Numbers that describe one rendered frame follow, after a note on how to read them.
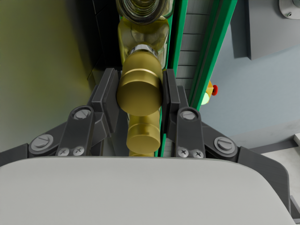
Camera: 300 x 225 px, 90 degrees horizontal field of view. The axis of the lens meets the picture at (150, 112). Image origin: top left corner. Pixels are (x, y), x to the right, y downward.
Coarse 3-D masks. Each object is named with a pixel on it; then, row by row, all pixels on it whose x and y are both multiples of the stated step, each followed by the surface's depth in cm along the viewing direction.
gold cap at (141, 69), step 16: (128, 64) 12; (144, 64) 11; (160, 64) 13; (128, 80) 10; (144, 80) 10; (160, 80) 11; (128, 96) 10; (144, 96) 10; (160, 96) 10; (128, 112) 12; (144, 112) 12
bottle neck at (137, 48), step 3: (138, 45) 15; (141, 45) 14; (144, 45) 14; (147, 45) 15; (135, 48) 14; (138, 48) 14; (141, 48) 14; (144, 48) 14; (147, 48) 14; (150, 48) 15; (132, 51) 14; (135, 51) 14; (147, 51) 14; (150, 51) 14; (153, 51) 15; (129, 54) 15; (153, 54) 14; (156, 54) 15; (156, 57) 15
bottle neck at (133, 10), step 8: (120, 0) 8; (128, 0) 9; (136, 0) 11; (152, 0) 11; (160, 0) 8; (120, 8) 9; (128, 8) 9; (136, 8) 10; (144, 8) 10; (152, 8) 9; (160, 8) 9; (128, 16) 9; (136, 16) 9; (144, 16) 9; (152, 16) 9; (160, 16) 9; (136, 24) 9; (144, 24) 9
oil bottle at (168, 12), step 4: (144, 0) 14; (148, 0) 14; (168, 0) 13; (172, 0) 13; (116, 4) 14; (168, 4) 13; (172, 4) 13; (168, 8) 13; (172, 8) 14; (120, 12) 14; (164, 12) 13; (168, 12) 14; (172, 12) 14; (164, 16) 14; (168, 16) 14; (156, 20) 14; (160, 20) 14; (164, 20) 15
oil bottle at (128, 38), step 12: (120, 24) 16; (132, 24) 15; (156, 24) 15; (168, 24) 16; (120, 36) 15; (132, 36) 15; (144, 36) 15; (156, 36) 15; (168, 36) 16; (120, 48) 16; (132, 48) 15; (156, 48) 15
